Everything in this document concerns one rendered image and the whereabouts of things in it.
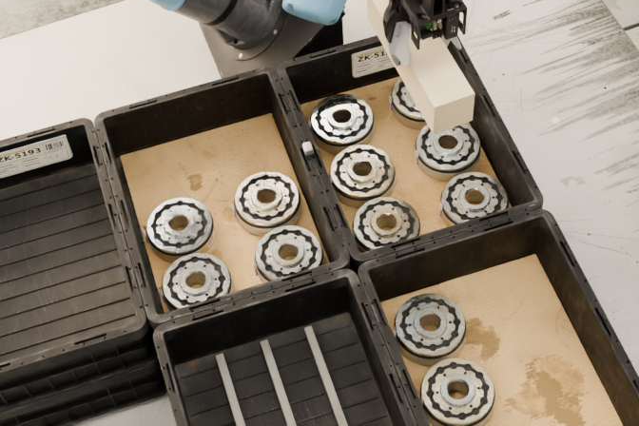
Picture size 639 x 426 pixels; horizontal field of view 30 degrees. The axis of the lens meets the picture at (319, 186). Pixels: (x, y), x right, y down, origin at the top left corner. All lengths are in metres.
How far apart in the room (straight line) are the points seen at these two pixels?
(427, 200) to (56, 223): 0.59
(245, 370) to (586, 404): 0.48
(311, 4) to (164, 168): 0.57
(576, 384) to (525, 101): 0.63
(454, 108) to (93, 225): 0.61
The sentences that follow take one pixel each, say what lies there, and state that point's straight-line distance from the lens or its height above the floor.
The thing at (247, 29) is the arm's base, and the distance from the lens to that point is 2.08.
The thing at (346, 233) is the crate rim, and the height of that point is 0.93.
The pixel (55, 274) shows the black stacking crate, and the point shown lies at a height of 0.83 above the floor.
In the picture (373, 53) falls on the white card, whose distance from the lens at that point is 1.97.
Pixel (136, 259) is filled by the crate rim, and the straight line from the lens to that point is 1.74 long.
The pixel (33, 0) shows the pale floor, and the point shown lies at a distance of 3.45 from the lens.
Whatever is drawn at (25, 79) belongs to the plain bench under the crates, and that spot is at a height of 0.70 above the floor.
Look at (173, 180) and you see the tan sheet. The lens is 1.94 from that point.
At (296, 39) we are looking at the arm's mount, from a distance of 2.04.
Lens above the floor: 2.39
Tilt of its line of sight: 55 degrees down
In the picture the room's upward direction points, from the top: 5 degrees counter-clockwise
